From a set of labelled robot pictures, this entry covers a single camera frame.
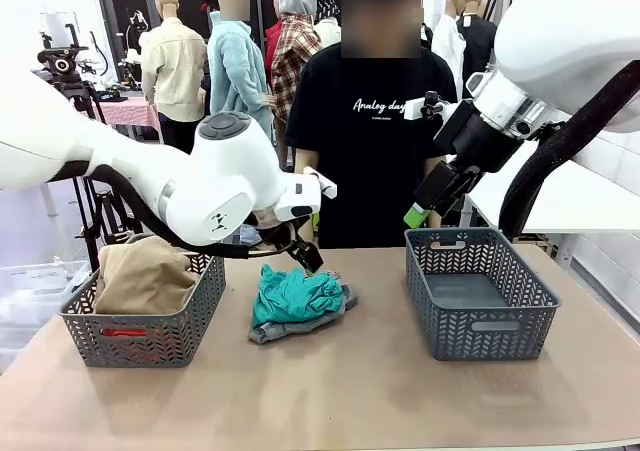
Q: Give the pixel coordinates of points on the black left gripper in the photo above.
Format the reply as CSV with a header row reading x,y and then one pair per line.
x,y
290,233

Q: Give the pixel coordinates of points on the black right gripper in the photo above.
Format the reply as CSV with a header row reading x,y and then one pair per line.
x,y
475,138

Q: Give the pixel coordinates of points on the teal garment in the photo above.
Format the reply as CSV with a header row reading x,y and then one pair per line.
x,y
295,296

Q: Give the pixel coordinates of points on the grey garment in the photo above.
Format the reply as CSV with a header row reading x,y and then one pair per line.
x,y
295,330

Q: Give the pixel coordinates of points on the beige garment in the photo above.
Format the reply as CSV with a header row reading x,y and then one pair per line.
x,y
140,276

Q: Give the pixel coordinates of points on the orange garment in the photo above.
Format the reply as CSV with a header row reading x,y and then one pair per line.
x,y
125,332

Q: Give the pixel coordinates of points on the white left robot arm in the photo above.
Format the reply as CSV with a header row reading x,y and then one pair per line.
x,y
210,181

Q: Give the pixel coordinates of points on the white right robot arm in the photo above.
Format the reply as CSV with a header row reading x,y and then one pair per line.
x,y
565,31

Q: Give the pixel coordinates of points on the person in black T-shirt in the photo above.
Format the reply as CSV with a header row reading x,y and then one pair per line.
x,y
370,171

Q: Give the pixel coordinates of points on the mannequin in white shirt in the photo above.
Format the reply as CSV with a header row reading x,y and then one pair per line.
x,y
447,46

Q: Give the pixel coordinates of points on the grey plastic woven basket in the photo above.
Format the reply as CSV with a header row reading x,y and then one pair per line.
x,y
480,331
150,341

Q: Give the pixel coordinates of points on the mannequin in black shirt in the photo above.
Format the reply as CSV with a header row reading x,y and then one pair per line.
x,y
475,41

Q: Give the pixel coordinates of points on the mannequin with patterned hood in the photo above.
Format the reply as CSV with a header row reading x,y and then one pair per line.
x,y
327,31

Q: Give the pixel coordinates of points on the mannequin in plaid hooded shirt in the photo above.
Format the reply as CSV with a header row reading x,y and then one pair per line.
x,y
290,61

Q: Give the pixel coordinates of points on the mannequin in light blue fleece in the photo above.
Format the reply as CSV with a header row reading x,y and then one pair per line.
x,y
235,71

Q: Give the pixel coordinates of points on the mannequin in red top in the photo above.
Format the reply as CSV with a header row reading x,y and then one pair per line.
x,y
271,41

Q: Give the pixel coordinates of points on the table with pink cloth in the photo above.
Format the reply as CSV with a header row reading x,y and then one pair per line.
x,y
130,111

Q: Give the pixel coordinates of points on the mannequin in cream jacket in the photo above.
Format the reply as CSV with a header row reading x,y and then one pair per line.
x,y
172,71

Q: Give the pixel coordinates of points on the clear plastic storage box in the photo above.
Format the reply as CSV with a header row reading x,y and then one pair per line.
x,y
30,286

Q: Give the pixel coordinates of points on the white board on stand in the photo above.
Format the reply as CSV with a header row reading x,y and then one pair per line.
x,y
55,28

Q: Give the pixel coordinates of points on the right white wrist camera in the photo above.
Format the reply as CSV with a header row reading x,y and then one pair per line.
x,y
415,108

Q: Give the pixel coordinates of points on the black camera on tripod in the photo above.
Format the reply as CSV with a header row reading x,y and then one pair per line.
x,y
62,63

